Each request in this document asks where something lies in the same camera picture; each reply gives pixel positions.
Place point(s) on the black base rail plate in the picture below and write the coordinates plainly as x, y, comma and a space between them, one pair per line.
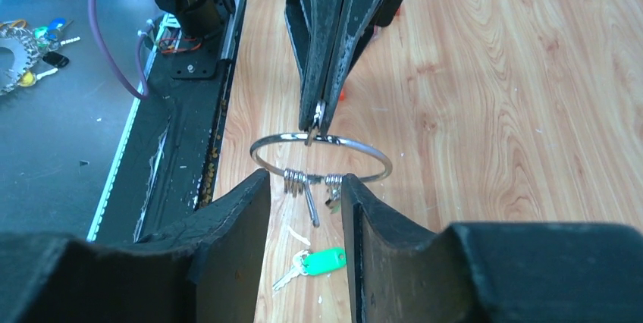
165, 164

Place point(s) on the pile of keys on floor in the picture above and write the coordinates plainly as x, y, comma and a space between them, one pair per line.
29, 46

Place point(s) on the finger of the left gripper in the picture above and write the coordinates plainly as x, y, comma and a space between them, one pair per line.
313, 25
356, 22

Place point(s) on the key with green tag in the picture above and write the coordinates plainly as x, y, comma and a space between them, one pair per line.
308, 263

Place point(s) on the metal keyring with keys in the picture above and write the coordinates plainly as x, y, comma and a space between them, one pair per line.
318, 177

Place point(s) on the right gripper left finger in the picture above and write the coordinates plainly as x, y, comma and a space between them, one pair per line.
205, 267

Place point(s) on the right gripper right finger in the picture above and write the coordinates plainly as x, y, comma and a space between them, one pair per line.
399, 271

